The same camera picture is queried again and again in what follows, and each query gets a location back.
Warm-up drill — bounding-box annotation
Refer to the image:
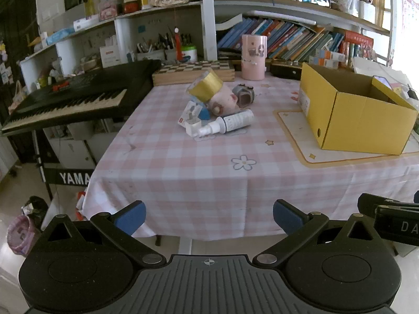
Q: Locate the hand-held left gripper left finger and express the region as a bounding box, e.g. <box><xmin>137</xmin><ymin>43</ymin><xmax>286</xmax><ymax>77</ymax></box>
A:
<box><xmin>35</xmin><ymin>200</ymin><xmax>166</xmax><ymax>268</ymax></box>

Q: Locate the pen holder with pens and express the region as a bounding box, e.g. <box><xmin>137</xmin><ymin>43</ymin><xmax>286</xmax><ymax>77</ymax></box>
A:
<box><xmin>136</xmin><ymin>33</ymin><xmax>194</xmax><ymax>62</ymax></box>

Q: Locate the pink plush pig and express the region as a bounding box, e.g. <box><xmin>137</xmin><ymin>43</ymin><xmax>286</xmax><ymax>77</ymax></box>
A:
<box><xmin>205</xmin><ymin>83</ymin><xmax>239</xmax><ymax>116</ymax></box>

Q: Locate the yellow cardboard box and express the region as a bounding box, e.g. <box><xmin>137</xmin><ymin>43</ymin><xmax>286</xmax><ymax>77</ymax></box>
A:
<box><xmin>298</xmin><ymin>62</ymin><xmax>419</xmax><ymax>156</ymax></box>

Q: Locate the white paper box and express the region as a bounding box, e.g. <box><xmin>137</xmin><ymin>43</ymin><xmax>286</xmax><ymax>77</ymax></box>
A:
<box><xmin>99</xmin><ymin>44</ymin><xmax>120</xmax><ymax>69</ymax></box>

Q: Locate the yellow tape roll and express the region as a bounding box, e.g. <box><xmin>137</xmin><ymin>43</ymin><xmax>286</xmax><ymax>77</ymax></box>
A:
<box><xmin>186</xmin><ymin>69</ymin><xmax>225</xmax><ymax>103</ymax></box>

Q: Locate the pink cylindrical container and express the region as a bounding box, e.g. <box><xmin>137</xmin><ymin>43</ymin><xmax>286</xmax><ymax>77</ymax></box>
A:
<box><xmin>241</xmin><ymin>34</ymin><xmax>268</xmax><ymax>81</ymax></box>

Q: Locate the white spray bottle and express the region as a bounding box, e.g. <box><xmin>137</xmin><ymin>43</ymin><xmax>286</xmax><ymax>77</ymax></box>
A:
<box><xmin>197</xmin><ymin>109</ymin><xmax>255</xmax><ymax>138</ymax></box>

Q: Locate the cream desk mat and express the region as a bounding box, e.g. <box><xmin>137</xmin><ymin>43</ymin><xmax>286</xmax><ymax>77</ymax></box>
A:
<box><xmin>273</xmin><ymin>109</ymin><xmax>419</xmax><ymax>169</ymax></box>

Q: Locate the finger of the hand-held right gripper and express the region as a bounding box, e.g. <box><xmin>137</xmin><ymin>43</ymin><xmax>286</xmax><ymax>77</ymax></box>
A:
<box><xmin>358</xmin><ymin>193</ymin><xmax>419</xmax><ymax>218</ymax></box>

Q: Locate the black electronic keyboard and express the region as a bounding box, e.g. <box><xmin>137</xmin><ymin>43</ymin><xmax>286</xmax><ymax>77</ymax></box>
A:
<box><xmin>2</xmin><ymin>59</ymin><xmax>162</xmax><ymax>136</ymax></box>

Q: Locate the white storage cabinet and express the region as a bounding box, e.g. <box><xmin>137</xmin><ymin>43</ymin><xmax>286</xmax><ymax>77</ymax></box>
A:
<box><xmin>42</xmin><ymin>118</ymin><xmax>128</xmax><ymax>171</ymax></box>

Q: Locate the row of leaning books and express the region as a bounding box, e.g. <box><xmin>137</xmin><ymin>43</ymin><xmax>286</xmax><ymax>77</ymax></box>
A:
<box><xmin>217</xmin><ymin>18</ymin><xmax>374</xmax><ymax>64</ymax></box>

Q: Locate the small grey alarm clock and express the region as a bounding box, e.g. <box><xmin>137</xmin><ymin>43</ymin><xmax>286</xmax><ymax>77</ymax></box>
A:
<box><xmin>232</xmin><ymin>83</ymin><xmax>256</xmax><ymax>108</ymax></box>

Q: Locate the black case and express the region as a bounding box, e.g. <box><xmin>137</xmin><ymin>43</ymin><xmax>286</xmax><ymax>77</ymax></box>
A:
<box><xmin>270</xmin><ymin>60</ymin><xmax>303</xmax><ymax>80</ymax></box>

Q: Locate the white staples box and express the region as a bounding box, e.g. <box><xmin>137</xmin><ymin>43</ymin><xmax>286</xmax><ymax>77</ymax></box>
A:
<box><xmin>178</xmin><ymin>101</ymin><xmax>205</xmax><ymax>137</ymax></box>

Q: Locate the white paper stack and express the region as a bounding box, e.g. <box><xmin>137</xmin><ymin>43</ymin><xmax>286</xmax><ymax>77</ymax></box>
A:
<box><xmin>352</xmin><ymin>56</ymin><xmax>413</xmax><ymax>86</ymax></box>

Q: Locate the white tub with green lid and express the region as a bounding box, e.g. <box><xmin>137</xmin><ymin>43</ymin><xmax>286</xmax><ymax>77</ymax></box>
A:
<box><xmin>181</xmin><ymin>45</ymin><xmax>198</xmax><ymax>63</ymax></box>

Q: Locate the wooden chessboard box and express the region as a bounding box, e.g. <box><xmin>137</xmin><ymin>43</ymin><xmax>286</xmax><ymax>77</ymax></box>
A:
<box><xmin>152</xmin><ymin>59</ymin><xmax>235</xmax><ymax>86</ymax></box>

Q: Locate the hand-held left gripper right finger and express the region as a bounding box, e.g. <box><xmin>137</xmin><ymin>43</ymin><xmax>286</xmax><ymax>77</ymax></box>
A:
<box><xmin>253</xmin><ymin>199</ymin><xmax>384</xmax><ymax>268</ymax></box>

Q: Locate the small white orange box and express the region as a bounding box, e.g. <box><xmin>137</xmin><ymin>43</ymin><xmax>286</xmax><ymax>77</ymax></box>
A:
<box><xmin>316</xmin><ymin>48</ymin><xmax>346</xmax><ymax>61</ymax></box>
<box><xmin>309</xmin><ymin>55</ymin><xmax>341</xmax><ymax>68</ymax></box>

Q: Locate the pink box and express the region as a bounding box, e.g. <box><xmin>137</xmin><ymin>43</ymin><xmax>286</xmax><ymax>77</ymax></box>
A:
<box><xmin>98</xmin><ymin>0</ymin><xmax>118</xmax><ymax>20</ymax></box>

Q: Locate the wall poster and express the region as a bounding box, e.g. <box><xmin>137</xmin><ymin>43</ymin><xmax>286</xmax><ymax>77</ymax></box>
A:
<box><xmin>401</xmin><ymin>0</ymin><xmax>419</xmax><ymax>33</ymax></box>

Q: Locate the white shelf unit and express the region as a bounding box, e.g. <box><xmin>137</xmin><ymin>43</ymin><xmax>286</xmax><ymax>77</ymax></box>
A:
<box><xmin>20</xmin><ymin>0</ymin><xmax>393</xmax><ymax>92</ymax></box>

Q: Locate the black keyboard stand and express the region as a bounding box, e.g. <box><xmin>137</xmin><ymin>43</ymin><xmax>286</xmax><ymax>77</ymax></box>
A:
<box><xmin>31</xmin><ymin>127</ymin><xmax>99</xmax><ymax>203</ymax></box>

